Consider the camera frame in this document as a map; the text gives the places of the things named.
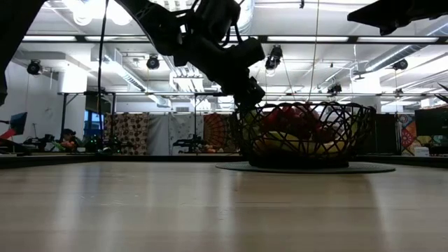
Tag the silver ceiling duct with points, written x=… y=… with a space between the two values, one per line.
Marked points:
x=248 y=17

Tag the black background station frame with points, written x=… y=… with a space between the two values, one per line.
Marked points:
x=195 y=115

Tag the round grey placemat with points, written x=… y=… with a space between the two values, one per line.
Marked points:
x=371 y=168

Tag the black background monitor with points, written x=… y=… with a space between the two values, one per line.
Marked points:
x=432 y=122

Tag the small white box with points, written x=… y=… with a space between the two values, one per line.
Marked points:
x=421 y=151

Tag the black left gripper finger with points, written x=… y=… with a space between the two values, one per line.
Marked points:
x=258 y=94
x=241 y=94

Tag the colourful patchwork cloth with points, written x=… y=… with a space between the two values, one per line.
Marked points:
x=409 y=134

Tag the green grape bunch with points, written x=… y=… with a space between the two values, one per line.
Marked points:
x=250 y=122

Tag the brown floral cloth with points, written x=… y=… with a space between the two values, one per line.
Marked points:
x=129 y=131

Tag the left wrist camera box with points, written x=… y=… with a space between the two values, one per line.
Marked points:
x=251 y=52

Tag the bright blue monitor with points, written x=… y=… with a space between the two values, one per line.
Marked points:
x=91 y=122

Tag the person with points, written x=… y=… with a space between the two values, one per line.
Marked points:
x=68 y=136

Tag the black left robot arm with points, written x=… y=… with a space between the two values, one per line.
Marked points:
x=154 y=21

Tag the background fruit pile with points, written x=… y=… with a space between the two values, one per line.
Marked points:
x=209 y=150

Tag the tilted blue screen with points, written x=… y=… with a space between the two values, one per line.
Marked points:
x=18 y=122

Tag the black aluminium rig frame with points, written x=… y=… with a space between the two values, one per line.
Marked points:
x=353 y=39

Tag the white LED light strip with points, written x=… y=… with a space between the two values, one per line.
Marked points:
x=49 y=38
x=115 y=38
x=308 y=38
x=395 y=39

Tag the red flat object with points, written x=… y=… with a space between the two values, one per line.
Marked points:
x=7 y=134

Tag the black overhead camera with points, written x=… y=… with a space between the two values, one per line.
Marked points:
x=274 y=56

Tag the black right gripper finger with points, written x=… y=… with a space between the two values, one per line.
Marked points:
x=385 y=14

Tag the black ceiling spot lamp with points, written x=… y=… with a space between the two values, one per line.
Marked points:
x=400 y=64
x=34 y=67
x=334 y=88
x=153 y=62

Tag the red grape bunch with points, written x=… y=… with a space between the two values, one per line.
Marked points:
x=294 y=120

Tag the yellow banana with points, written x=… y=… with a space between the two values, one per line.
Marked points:
x=301 y=145

